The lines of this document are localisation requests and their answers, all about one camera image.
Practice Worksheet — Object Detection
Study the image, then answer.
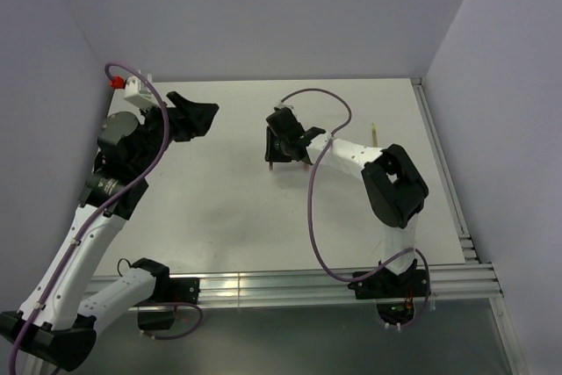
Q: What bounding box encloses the aluminium rail frame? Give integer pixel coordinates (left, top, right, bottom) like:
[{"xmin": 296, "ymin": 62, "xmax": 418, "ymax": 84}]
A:
[{"xmin": 25, "ymin": 78, "xmax": 528, "ymax": 375}]

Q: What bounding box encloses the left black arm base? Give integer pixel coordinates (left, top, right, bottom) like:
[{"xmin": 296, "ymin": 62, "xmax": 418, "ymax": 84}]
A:
[{"xmin": 137, "ymin": 277, "xmax": 203, "ymax": 339}]

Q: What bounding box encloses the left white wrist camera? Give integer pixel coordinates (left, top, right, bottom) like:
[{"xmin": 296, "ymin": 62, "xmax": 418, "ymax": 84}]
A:
[{"xmin": 123, "ymin": 76, "xmax": 157, "ymax": 110}]

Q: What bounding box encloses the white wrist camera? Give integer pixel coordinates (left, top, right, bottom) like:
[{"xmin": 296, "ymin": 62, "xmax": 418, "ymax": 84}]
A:
[
  {"xmin": 123, "ymin": 76, "xmax": 157, "ymax": 110},
  {"xmin": 274, "ymin": 101, "xmax": 294, "ymax": 111}
]

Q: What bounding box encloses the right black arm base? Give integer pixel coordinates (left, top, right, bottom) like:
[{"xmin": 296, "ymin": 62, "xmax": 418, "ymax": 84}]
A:
[{"xmin": 347, "ymin": 269, "xmax": 430, "ymax": 329}]

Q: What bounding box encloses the yellow pen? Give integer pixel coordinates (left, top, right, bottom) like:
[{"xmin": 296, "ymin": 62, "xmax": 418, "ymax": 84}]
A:
[{"xmin": 371, "ymin": 123, "xmax": 378, "ymax": 148}]

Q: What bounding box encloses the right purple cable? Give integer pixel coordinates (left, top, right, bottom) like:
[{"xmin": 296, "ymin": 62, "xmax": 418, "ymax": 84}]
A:
[{"xmin": 280, "ymin": 87, "xmax": 434, "ymax": 330}]

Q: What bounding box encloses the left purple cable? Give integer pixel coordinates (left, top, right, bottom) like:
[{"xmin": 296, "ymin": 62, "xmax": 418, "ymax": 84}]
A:
[{"xmin": 8, "ymin": 61, "xmax": 205, "ymax": 371}]

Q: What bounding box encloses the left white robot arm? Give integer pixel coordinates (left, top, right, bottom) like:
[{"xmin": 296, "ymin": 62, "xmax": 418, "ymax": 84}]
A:
[{"xmin": 1, "ymin": 91, "xmax": 220, "ymax": 371}]

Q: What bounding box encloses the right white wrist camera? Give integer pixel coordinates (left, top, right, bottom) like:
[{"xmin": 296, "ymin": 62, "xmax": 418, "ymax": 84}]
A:
[{"xmin": 274, "ymin": 101, "xmax": 294, "ymax": 111}]

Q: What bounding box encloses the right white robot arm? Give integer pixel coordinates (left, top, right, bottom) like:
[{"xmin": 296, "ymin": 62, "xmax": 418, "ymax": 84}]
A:
[{"xmin": 265, "ymin": 107, "xmax": 429, "ymax": 296}]

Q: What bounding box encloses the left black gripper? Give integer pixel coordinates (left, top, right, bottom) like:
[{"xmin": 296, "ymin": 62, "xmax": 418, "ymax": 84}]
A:
[{"xmin": 133, "ymin": 91, "xmax": 218, "ymax": 176}]

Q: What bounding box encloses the purple cable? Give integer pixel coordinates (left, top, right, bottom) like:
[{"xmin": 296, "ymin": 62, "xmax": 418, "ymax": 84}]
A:
[
  {"xmin": 8, "ymin": 61, "xmax": 205, "ymax": 371},
  {"xmin": 280, "ymin": 87, "xmax": 434, "ymax": 330}
]

